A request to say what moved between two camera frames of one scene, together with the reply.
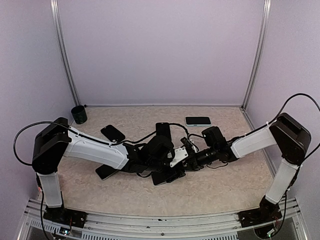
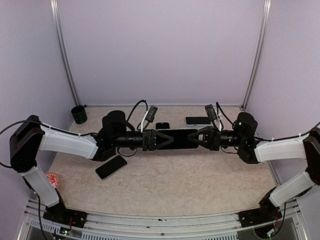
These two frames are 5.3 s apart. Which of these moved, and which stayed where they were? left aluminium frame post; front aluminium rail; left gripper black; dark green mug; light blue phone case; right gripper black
Moved: right gripper black; left gripper black
Stayed: light blue phone case; front aluminium rail; left aluminium frame post; dark green mug
